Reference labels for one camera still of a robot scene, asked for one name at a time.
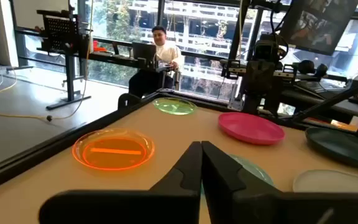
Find orange translucent plastic plate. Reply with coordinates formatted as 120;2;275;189
71;128;155;171

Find black desk frame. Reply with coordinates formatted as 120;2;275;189
87;51;181;91

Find pink plastic plate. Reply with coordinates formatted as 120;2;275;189
218;111;286;146

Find black headphones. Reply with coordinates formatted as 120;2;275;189
296;58;329;78

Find orange object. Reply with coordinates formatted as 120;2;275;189
93;39;108;53

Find white plastic plate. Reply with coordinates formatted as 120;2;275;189
292;169;358;194

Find black equipment desk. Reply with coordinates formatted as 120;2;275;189
280;70;358;119

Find yellow cable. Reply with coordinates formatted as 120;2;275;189
0;0;94;122

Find tan table mat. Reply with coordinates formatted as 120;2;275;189
0;101;358;224

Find black monitor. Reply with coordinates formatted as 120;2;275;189
278;0;358;57

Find large teal bowl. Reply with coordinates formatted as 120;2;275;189
305;126;358;170

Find black frame clamp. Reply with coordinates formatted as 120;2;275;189
117;92;143;110

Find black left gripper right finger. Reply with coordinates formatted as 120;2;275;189
201;141;358;224

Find black equipment stand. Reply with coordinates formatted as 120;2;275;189
36;2;92;111

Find green translucent plastic plate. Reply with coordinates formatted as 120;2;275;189
152;97;198;116

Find black laptop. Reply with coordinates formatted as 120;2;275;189
131;42;157;63

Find person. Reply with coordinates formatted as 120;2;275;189
127;25;185;99

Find teal translucent plastic plate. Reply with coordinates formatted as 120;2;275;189
228;154;275;187

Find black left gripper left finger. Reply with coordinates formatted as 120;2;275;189
38;141;203;224

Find black aluminium table frame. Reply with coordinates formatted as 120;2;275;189
0;73;358;195

